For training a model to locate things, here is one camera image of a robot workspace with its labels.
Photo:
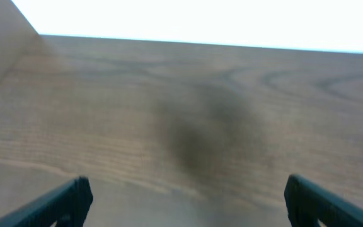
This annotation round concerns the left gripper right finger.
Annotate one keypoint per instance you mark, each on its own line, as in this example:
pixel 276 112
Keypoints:
pixel 308 204

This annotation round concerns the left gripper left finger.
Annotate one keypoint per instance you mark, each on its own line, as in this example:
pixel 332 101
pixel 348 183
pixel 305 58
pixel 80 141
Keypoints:
pixel 66 205

